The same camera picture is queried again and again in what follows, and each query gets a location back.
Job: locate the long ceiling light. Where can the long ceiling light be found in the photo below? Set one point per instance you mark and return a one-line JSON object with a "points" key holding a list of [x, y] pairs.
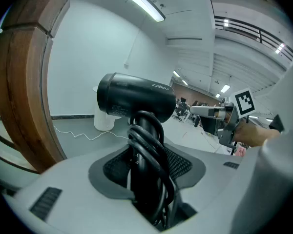
{"points": [[146, 6]]}

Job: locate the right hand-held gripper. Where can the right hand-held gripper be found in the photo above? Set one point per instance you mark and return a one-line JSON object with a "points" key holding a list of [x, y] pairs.
{"points": [[245, 102]]}

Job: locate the person's right forearm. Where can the person's right forearm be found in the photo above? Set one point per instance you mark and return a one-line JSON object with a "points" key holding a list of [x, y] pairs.
{"points": [[254, 135]]}

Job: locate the person's black clothing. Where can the person's black clothing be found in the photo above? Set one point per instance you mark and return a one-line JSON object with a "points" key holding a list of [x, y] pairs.
{"points": [[277, 123]]}

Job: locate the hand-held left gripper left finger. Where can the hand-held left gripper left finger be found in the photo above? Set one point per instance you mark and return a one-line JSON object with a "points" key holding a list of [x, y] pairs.
{"points": [[63, 184]]}

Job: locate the black cylindrical device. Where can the black cylindrical device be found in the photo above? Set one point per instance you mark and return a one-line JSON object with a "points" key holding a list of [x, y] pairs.
{"points": [[136, 94]]}

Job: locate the brown wooden bed frame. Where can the brown wooden bed frame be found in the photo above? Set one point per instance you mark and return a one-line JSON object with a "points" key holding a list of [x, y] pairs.
{"points": [[22, 82]]}

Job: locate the black balcony railing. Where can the black balcony railing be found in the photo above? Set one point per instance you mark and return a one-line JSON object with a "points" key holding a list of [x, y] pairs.
{"points": [[258, 34]]}

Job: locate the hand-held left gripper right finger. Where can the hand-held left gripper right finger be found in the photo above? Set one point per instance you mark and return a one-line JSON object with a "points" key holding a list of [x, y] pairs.
{"points": [[210, 179]]}

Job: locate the white curved table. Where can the white curved table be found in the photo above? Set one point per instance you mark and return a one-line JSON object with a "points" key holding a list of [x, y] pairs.
{"points": [[102, 123]]}

